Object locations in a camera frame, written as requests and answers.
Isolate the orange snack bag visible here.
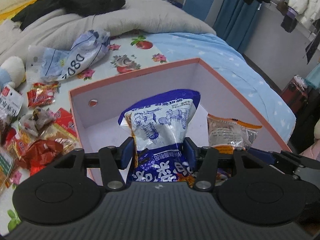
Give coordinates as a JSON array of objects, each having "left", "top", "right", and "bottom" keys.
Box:
[{"left": 207, "top": 114, "right": 262, "bottom": 154}]

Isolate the blue white snack bag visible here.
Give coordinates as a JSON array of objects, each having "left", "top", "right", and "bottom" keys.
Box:
[{"left": 118, "top": 89, "right": 201, "bottom": 186}]

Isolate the red yellow dried tofu pack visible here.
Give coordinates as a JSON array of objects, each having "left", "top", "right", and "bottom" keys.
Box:
[{"left": 40, "top": 108, "right": 79, "bottom": 155}]

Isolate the red foil snack bag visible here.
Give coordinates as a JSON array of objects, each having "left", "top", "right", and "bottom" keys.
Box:
[{"left": 22, "top": 140, "right": 63, "bottom": 176}]

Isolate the clear dark snack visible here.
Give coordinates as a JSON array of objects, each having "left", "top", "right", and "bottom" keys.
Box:
[{"left": 18, "top": 107, "right": 55, "bottom": 137}]

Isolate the small red snack packet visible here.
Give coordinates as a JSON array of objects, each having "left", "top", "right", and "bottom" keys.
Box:
[{"left": 27, "top": 82, "right": 60, "bottom": 108}]

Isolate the green white snack bag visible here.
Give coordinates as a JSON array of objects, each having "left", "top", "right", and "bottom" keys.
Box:
[{"left": 0, "top": 147, "right": 14, "bottom": 189}]

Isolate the shrimp flavour snack bag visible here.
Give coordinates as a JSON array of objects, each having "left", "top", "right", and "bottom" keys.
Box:
[{"left": 0, "top": 84, "right": 25, "bottom": 140}]

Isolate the pink deep gift box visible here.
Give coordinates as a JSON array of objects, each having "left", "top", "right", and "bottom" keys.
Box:
[{"left": 68, "top": 57, "right": 292, "bottom": 181}]

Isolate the fruit print tablecloth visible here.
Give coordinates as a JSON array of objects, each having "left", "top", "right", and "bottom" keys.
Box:
[{"left": 1, "top": 31, "right": 167, "bottom": 236}]

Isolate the light blue star bedsheet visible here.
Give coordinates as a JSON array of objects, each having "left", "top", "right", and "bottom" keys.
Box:
[{"left": 147, "top": 33, "right": 296, "bottom": 142}]

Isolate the red suitcase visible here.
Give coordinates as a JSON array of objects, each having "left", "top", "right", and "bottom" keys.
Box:
[{"left": 280, "top": 75, "right": 308, "bottom": 114}]

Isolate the crumpled blue white plastic bag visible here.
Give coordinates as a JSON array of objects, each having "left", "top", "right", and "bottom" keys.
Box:
[{"left": 26, "top": 29, "right": 111, "bottom": 83}]

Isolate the white blue plush toy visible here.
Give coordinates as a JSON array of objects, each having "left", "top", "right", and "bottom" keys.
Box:
[{"left": 0, "top": 56, "right": 25, "bottom": 90}]

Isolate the blue curtain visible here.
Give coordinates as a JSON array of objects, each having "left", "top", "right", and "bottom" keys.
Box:
[{"left": 213, "top": 0, "right": 261, "bottom": 54}]

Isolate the grey duvet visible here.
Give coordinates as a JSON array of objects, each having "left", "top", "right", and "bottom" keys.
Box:
[{"left": 1, "top": 0, "right": 215, "bottom": 62}]

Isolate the black clothes pile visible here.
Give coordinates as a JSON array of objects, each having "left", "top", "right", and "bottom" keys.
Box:
[{"left": 11, "top": 0, "right": 126, "bottom": 30}]

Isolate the yellow pillow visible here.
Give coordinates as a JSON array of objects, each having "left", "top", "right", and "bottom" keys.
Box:
[{"left": 0, "top": 0, "right": 37, "bottom": 24}]

